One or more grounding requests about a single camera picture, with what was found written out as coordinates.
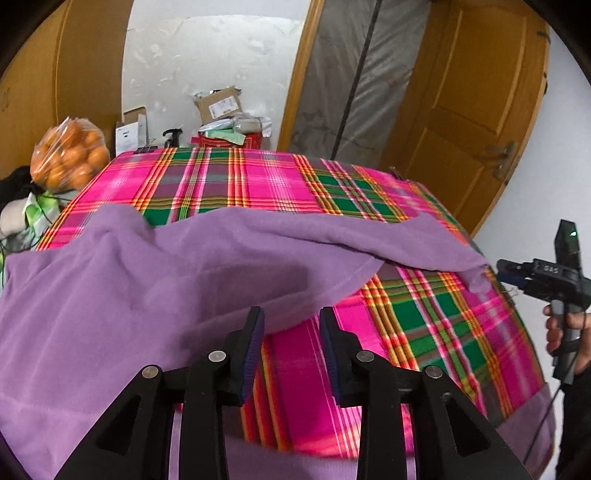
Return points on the grey plastic parcel bag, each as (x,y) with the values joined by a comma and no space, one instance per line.
(240,123)

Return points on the brown cardboard box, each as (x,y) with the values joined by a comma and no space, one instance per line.
(219,106)

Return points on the green tissue packet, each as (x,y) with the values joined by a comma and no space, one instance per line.
(39,207)

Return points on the purple fleece garment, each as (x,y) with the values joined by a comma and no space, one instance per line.
(138,300)

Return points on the bag of oranges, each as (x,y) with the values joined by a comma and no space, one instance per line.
(69,157)

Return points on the person's right hand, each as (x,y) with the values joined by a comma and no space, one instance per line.
(552,332)

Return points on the person's right forearm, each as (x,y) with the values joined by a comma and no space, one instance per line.
(577,424)

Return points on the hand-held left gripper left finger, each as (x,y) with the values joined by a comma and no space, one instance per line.
(253,357)

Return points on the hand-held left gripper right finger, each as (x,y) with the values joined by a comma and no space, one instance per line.
(334,362)

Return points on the wooden door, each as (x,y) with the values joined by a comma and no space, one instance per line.
(466,115)

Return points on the black binder clip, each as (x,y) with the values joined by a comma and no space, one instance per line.
(145,150)

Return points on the red box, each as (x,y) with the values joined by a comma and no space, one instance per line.
(240,141)

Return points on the black cloth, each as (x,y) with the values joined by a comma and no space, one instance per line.
(16,184)

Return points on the wooden wardrobe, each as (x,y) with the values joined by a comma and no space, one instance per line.
(69,69)

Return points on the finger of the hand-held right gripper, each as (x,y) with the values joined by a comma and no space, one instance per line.
(512,267)
(524,287)

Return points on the black spray bottle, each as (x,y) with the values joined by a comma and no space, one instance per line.
(173,136)

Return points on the small white box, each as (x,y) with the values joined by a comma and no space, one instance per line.
(131,131)

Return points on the wooden door frame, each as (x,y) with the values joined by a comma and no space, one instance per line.
(300,83)

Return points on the grey door curtain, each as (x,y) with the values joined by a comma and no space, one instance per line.
(383,83)

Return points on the pink green plaid blanket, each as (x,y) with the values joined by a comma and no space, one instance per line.
(277,184)

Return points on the beige pouch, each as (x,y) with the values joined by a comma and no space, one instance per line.
(11,219)

